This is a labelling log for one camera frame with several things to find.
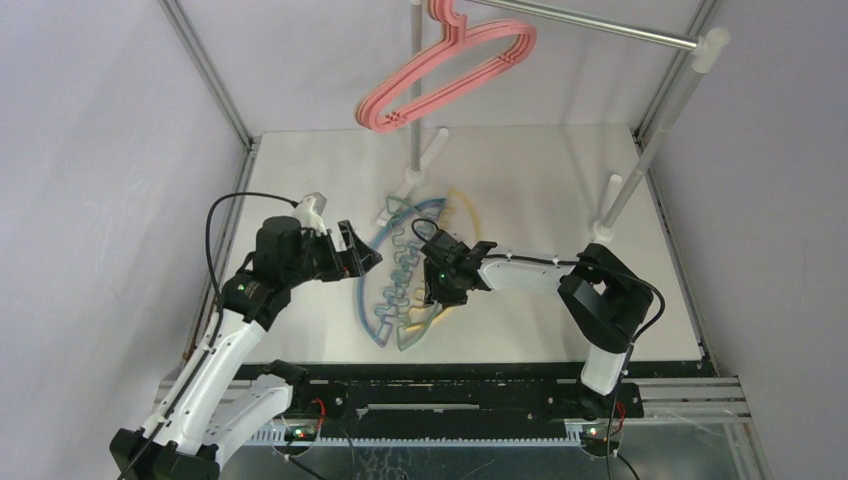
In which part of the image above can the blue wavy wire hanger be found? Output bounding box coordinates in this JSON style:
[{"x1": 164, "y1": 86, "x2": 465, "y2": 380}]
[{"x1": 354, "y1": 196, "x2": 448, "y2": 339}]

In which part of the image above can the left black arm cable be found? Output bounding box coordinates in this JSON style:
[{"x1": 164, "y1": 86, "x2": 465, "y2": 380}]
[{"x1": 115, "y1": 192, "x2": 301, "y2": 480}]

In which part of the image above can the silver clothes rack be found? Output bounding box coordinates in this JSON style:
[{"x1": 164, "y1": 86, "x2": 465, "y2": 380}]
[{"x1": 376, "y1": 0, "x2": 730, "y2": 243}]

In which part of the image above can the yellow wavy wire hanger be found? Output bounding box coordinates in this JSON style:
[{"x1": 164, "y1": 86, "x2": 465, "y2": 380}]
[{"x1": 399, "y1": 189, "x2": 483, "y2": 344}]

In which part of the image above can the right circuit board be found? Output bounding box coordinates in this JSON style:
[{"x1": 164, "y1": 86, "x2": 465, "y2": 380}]
[{"x1": 580, "y1": 428, "x2": 620, "y2": 458}]

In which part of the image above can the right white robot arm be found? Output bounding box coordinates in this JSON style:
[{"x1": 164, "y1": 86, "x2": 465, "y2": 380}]
[{"x1": 421, "y1": 230, "x2": 666, "y2": 416}]

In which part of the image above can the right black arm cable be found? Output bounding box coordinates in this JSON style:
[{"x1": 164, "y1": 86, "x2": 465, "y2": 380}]
[{"x1": 410, "y1": 218, "x2": 666, "y2": 480}]

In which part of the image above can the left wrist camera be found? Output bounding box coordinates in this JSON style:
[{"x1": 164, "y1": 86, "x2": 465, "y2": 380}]
[{"x1": 292, "y1": 192, "x2": 327, "y2": 236}]

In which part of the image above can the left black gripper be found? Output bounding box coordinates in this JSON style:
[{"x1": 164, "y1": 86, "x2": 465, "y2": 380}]
[{"x1": 283, "y1": 220, "x2": 380, "y2": 288}]

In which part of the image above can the green wavy wire hanger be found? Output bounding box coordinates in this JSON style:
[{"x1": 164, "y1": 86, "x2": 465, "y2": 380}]
[{"x1": 375, "y1": 196, "x2": 454, "y2": 352}]

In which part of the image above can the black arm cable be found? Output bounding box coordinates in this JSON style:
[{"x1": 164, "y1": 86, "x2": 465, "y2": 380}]
[
  {"x1": 410, "y1": 218, "x2": 666, "y2": 480},
  {"x1": 115, "y1": 192, "x2": 301, "y2": 480}
]

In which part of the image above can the left circuit board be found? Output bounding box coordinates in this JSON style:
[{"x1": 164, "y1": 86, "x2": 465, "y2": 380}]
[{"x1": 283, "y1": 425, "x2": 319, "y2": 445}]

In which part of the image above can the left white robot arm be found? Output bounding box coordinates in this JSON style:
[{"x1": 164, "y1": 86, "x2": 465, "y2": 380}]
[{"x1": 109, "y1": 216, "x2": 382, "y2": 479}]

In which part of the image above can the circuit board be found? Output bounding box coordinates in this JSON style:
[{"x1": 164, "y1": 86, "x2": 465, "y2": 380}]
[
  {"x1": 580, "y1": 428, "x2": 620, "y2": 458},
  {"x1": 283, "y1": 425, "x2": 319, "y2": 445}
]

